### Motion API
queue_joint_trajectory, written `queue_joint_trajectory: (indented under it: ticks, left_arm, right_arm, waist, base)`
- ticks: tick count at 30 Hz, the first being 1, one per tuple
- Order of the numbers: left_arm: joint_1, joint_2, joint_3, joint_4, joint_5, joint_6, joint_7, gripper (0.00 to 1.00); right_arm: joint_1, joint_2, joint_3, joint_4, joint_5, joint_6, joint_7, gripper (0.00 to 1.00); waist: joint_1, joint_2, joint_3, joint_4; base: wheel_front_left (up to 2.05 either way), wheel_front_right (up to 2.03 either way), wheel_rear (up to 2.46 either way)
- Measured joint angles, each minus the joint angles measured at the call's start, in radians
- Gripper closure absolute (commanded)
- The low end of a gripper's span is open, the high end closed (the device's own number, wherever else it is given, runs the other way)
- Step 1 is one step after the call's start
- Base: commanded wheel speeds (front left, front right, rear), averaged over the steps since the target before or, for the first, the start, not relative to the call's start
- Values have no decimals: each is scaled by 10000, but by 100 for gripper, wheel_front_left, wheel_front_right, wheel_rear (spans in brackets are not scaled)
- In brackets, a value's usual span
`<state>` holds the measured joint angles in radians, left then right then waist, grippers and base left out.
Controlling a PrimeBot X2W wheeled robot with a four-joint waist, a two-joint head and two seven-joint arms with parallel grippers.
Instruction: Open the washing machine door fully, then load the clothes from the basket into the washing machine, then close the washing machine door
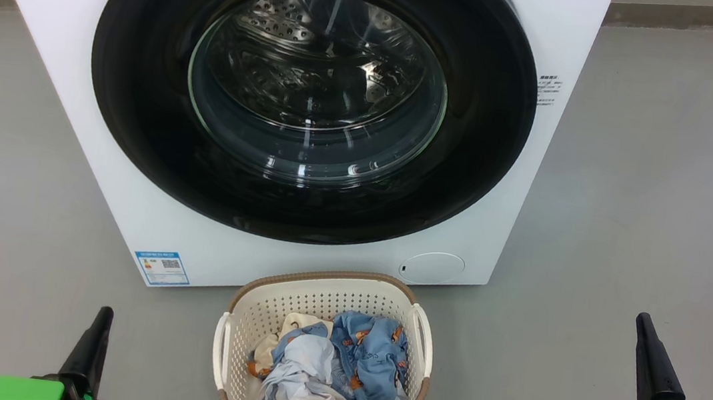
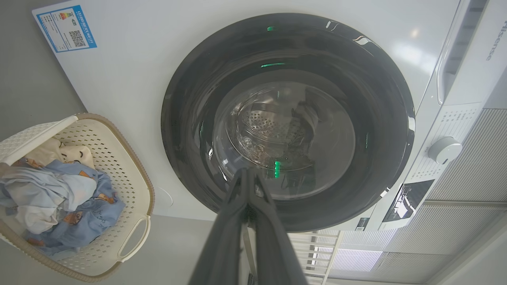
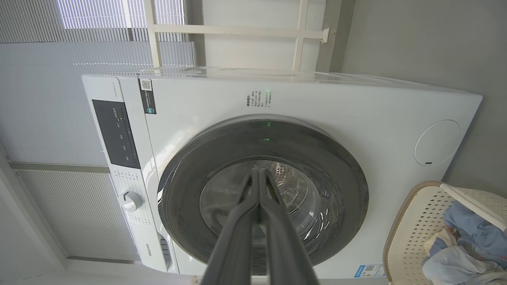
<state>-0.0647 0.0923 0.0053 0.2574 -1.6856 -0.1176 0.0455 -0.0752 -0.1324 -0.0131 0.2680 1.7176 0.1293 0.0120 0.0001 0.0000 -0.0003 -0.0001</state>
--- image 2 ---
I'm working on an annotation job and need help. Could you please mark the white front-load washing machine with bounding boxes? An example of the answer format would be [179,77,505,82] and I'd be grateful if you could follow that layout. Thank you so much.
[32,0,507,233]

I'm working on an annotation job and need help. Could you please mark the white light blue garment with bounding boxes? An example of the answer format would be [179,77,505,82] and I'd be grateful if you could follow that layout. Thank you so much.
[0,137,97,235]

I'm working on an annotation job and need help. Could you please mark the white detergent drawer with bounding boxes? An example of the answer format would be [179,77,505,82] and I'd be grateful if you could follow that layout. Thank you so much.
[436,0,507,106]

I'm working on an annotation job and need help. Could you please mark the round white filter cover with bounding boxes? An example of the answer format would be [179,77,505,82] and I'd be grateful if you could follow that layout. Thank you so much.
[152,186,173,209]

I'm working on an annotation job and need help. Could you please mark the blue bear print garment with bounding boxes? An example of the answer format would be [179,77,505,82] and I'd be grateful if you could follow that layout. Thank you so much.
[0,158,126,258]

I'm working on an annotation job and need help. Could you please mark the glass washing machine door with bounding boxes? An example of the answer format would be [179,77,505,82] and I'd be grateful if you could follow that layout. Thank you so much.
[160,13,416,233]

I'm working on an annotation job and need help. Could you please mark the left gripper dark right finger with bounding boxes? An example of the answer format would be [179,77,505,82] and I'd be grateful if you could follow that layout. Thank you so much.
[248,169,309,285]

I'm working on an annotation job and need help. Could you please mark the cream perforated laundry basket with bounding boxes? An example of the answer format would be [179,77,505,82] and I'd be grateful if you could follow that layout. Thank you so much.
[0,113,156,283]

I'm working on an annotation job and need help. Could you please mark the blue energy label sticker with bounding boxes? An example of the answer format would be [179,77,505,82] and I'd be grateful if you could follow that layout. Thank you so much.
[36,5,97,53]

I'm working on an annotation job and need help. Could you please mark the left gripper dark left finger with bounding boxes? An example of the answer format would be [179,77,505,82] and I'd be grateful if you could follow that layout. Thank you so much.
[188,168,249,285]

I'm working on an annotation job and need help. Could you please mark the white control knob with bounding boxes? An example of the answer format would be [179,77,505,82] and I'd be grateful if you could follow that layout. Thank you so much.
[428,137,463,165]

